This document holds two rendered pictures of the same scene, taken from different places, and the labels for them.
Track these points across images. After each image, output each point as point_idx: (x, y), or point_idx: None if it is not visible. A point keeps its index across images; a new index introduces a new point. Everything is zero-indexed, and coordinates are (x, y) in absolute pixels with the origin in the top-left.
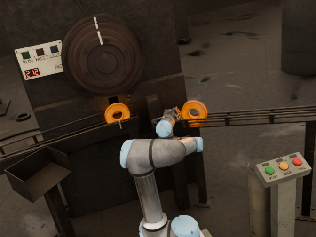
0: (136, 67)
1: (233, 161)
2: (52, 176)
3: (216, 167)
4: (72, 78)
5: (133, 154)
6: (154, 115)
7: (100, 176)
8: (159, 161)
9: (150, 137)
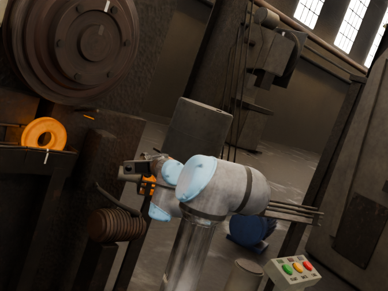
0: (117, 74)
1: (132, 275)
2: None
3: (110, 279)
4: (18, 40)
5: (222, 178)
6: (99, 161)
7: None
8: (258, 198)
9: (63, 199)
